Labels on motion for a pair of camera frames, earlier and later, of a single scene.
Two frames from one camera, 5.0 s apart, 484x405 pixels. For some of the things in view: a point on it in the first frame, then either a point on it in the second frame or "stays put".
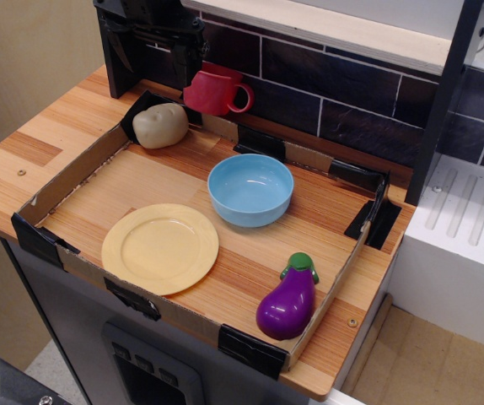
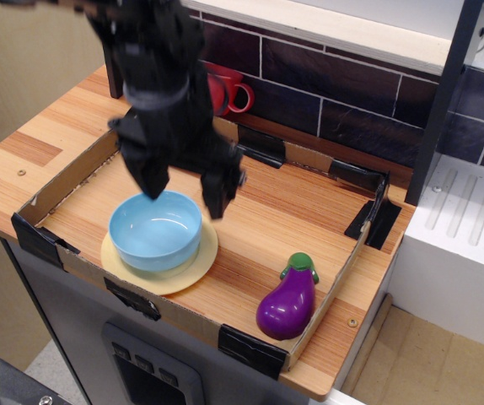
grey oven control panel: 142,373 stays put
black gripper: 163,24 → 173,116
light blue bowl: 250,190 → 157,234
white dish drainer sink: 455,264 stays put
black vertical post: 471,19 stays put
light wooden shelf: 337,29 stays put
